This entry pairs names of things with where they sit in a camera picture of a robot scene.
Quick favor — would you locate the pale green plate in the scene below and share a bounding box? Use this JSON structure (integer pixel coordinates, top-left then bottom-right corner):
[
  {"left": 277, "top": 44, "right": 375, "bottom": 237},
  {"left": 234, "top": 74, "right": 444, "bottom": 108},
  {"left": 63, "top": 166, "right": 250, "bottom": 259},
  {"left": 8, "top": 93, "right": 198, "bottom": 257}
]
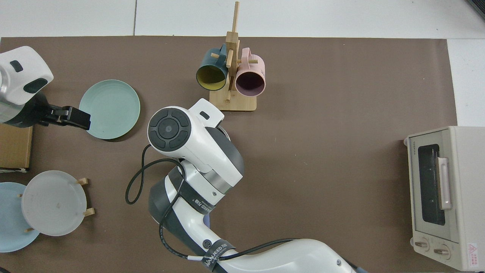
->
[{"left": 79, "top": 80, "right": 141, "bottom": 141}]

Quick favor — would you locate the grey plate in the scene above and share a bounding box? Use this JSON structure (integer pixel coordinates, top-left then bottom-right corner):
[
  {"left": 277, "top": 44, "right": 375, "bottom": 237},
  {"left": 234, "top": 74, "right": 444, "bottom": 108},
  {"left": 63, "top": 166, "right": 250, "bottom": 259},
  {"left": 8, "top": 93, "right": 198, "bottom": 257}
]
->
[{"left": 21, "top": 170, "right": 87, "bottom": 237}]

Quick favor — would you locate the wooden plate rack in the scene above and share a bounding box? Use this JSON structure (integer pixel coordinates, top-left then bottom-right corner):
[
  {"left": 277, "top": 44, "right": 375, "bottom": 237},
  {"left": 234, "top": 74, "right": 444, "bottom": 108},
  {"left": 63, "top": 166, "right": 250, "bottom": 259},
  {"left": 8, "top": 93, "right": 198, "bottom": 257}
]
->
[{"left": 18, "top": 177, "right": 95, "bottom": 232}]

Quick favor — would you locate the light blue plate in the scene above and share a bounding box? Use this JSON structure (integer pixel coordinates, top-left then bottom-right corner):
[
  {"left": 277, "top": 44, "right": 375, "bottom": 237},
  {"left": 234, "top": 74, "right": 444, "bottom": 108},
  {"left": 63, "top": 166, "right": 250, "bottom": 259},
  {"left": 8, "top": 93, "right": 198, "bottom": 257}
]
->
[{"left": 0, "top": 182, "right": 41, "bottom": 253}]

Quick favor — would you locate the dark teal cup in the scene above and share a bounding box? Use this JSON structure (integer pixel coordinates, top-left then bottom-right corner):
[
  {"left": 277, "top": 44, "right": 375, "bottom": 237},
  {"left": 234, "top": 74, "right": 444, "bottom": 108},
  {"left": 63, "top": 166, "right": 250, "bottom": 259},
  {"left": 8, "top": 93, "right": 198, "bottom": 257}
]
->
[{"left": 196, "top": 44, "right": 229, "bottom": 91}]

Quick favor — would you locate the wooden cup stand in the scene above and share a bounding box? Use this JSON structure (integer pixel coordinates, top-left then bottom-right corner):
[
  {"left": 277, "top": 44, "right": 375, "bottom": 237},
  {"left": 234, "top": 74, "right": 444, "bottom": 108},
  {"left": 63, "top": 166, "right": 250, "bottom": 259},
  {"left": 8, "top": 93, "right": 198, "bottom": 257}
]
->
[{"left": 209, "top": 1, "right": 259, "bottom": 112}]

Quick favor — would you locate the pink cup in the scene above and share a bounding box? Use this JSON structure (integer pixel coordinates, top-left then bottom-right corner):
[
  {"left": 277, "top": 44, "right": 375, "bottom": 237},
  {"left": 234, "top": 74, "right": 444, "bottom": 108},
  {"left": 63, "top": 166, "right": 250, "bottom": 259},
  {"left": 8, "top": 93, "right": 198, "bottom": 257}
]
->
[{"left": 235, "top": 47, "right": 266, "bottom": 96}]

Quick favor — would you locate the brown table cloth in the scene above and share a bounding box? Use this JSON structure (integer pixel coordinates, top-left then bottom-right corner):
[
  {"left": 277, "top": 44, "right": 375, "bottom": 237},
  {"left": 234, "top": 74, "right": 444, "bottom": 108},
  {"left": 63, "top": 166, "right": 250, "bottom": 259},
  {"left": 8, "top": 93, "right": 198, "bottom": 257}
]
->
[{"left": 0, "top": 36, "right": 457, "bottom": 273}]

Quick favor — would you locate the pale toaster oven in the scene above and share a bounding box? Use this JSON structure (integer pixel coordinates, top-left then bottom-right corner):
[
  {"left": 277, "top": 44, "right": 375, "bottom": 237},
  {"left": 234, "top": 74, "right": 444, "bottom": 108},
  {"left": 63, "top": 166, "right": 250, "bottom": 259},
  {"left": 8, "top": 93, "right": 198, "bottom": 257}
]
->
[{"left": 404, "top": 126, "right": 485, "bottom": 271}]

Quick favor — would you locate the dark ribbed object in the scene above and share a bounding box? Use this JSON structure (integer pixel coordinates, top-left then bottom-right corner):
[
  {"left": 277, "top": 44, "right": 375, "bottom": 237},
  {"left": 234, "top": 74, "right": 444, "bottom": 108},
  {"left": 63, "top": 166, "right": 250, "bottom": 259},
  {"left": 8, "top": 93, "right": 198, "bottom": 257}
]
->
[{"left": 467, "top": 0, "right": 485, "bottom": 20}]

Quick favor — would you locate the wire basket with wooden floor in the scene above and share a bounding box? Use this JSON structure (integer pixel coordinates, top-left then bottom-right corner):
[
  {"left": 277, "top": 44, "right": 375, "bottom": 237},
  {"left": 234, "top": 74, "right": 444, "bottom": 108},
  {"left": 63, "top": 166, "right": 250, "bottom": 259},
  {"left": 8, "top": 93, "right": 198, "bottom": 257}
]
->
[{"left": 0, "top": 125, "right": 33, "bottom": 173}]

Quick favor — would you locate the black cable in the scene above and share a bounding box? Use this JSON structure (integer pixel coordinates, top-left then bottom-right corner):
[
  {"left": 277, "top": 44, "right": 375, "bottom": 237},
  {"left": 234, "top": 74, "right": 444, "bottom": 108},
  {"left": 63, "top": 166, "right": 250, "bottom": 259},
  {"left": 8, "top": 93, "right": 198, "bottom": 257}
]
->
[{"left": 125, "top": 144, "right": 304, "bottom": 263}]

